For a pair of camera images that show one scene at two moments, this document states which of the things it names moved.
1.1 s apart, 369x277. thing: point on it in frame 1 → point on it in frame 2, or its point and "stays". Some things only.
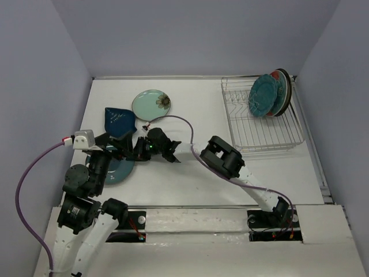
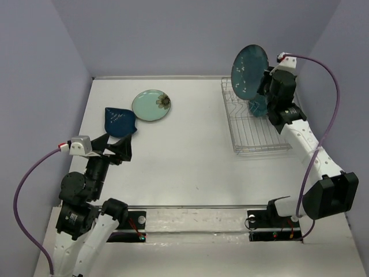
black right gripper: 139,153 → 267,75
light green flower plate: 149,104 stays
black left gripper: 125,146 stays
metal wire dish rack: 252,133 stays
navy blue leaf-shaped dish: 117,121 stays
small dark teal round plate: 119,170 → 249,71
